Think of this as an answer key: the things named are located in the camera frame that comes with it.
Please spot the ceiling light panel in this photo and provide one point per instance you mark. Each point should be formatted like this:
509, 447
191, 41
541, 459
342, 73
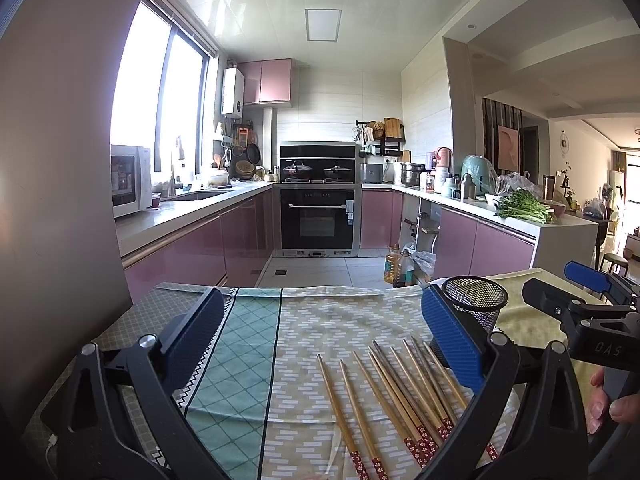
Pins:
323, 25

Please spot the kitchen window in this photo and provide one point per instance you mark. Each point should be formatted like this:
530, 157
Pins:
164, 88

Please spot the cooking oil bottle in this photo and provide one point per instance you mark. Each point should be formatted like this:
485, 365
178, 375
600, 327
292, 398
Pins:
391, 262

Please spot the right hand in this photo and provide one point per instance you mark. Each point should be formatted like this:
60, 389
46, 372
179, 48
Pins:
625, 410

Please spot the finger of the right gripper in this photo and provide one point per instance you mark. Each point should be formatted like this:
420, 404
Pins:
556, 302
609, 286

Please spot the wall spice rack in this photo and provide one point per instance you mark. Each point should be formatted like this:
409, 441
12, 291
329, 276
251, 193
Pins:
380, 137

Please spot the dark sauce bottle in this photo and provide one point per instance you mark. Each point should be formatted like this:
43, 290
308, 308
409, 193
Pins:
405, 270

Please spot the dark wooden chopstick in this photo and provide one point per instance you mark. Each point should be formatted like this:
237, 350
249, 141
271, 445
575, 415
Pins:
409, 387

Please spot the black built-in oven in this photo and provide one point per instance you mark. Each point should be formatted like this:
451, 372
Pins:
318, 220

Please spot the bamboo chopstick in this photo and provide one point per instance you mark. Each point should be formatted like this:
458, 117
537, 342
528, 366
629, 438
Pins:
400, 427
428, 399
365, 431
423, 438
351, 446
456, 391
430, 379

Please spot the black bar stool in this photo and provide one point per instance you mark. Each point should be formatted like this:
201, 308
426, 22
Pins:
616, 264

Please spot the yellow cloth mat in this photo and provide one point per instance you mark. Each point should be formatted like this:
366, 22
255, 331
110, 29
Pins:
524, 324

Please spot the green leafy vegetables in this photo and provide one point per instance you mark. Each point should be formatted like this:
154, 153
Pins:
523, 205

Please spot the black mesh utensil cup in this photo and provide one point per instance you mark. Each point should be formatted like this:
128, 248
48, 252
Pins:
480, 297

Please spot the white microwave oven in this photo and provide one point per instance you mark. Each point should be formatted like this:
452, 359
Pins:
130, 179

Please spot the black range hood stove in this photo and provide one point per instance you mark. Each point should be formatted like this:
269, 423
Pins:
318, 162

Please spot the steel stock pot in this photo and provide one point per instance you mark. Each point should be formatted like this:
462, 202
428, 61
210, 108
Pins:
410, 173

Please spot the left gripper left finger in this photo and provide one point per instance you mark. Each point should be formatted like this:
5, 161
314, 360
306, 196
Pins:
96, 437

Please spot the mint green appliance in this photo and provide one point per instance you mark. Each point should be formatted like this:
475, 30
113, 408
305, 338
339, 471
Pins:
482, 173

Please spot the white water heater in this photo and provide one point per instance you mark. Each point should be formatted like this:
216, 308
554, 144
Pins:
232, 96

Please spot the pink upper wall cabinet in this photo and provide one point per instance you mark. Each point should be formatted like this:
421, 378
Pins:
267, 83

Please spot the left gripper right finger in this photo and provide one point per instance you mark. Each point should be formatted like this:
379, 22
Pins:
548, 439

